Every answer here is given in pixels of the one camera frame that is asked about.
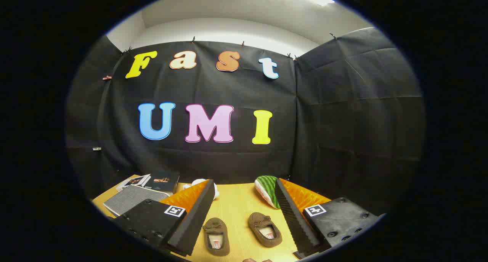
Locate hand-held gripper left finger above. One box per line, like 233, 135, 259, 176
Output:
112, 179, 216, 257

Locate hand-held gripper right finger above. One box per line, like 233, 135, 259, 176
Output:
274, 177, 385, 260

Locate brown fuzzy shoe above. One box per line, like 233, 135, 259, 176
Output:
247, 212, 283, 248
202, 217, 231, 257

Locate grey fabric storage box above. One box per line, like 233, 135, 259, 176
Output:
103, 184, 172, 217

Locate white plush toy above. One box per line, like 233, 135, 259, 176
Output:
182, 178, 220, 200

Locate watermelon slice plush toy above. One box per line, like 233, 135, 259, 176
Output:
254, 175, 283, 210

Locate dark cover book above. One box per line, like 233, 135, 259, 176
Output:
143, 171, 180, 196

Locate white cover book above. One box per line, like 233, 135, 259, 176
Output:
116, 174, 151, 193

